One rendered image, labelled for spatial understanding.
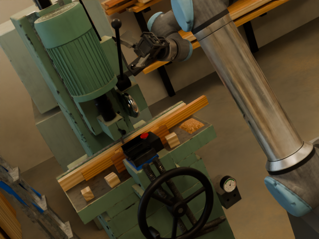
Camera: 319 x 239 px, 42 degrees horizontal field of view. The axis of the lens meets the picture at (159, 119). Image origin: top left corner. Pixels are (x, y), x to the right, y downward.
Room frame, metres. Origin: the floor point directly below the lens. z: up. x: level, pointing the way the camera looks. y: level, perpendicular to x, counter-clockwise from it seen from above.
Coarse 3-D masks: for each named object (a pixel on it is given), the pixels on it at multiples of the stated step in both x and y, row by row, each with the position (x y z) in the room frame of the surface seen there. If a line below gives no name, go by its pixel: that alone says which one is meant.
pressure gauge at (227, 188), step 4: (224, 176) 1.35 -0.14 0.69; (228, 176) 1.34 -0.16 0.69; (224, 180) 1.33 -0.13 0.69; (228, 180) 1.32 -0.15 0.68; (232, 180) 1.33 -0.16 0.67; (220, 184) 1.34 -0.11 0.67; (224, 184) 1.32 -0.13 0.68; (228, 184) 1.32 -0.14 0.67; (232, 184) 1.33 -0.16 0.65; (224, 188) 1.31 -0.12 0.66; (228, 188) 1.32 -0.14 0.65; (232, 188) 1.33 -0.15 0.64; (228, 192) 1.32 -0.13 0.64
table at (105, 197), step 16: (176, 128) 1.49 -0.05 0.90; (208, 128) 1.39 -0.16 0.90; (192, 144) 1.37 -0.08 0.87; (176, 160) 1.34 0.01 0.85; (96, 176) 1.40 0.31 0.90; (128, 176) 1.30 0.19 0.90; (176, 176) 1.24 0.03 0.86; (80, 192) 1.34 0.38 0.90; (96, 192) 1.29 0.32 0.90; (112, 192) 1.26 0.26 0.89; (128, 192) 1.28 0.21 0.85; (80, 208) 1.24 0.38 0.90; (96, 208) 1.24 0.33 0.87
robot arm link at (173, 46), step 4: (168, 40) 1.53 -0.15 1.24; (172, 40) 1.55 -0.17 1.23; (172, 44) 1.52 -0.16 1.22; (168, 48) 1.51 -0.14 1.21; (172, 48) 1.51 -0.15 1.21; (176, 48) 1.53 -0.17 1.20; (168, 52) 1.51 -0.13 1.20; (172, 52) 1.51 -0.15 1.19; (176, 52) 1.53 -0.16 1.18; (168, 56) 1.50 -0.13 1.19; (172, 56) 1.52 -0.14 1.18; (160, 60) 1.52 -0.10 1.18; (164, 60) 1.51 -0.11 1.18; (168, 60) 1.52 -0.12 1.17
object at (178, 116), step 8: (192, 104) 1.55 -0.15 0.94; (200, 104) 1.56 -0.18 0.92; (176, 112) 1.54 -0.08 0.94; (184, 112) 1.54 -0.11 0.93; (192, 112) 1.55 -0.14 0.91; (168, 120) 1.52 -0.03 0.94; (176, 120) 1.53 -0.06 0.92; (168, 128) 1.51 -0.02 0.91; (112, 152) 1.45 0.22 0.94; (104, 160) 1.43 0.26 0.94; (88, 168) 1.41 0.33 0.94; (96, 168) 1.41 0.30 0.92; (104, 168) 1.42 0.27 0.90; (88, 176) 1.40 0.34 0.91
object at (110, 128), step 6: (102, 120) 1.48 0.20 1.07; (114, 120) 1.43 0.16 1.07; (120, 120) 1.42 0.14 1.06; (102, 126) 1.50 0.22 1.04; (108, 126) 1.41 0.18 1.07; (114, 126) 1.41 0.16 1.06; (120, 126) 1.42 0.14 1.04; (126, 126) 1.43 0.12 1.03; (108, 132) 1.44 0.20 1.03; (114, 132) 1.41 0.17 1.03; (120, 132) 1.42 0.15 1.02; (126, 132) 1.42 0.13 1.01; (114, 138) 1.41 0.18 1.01
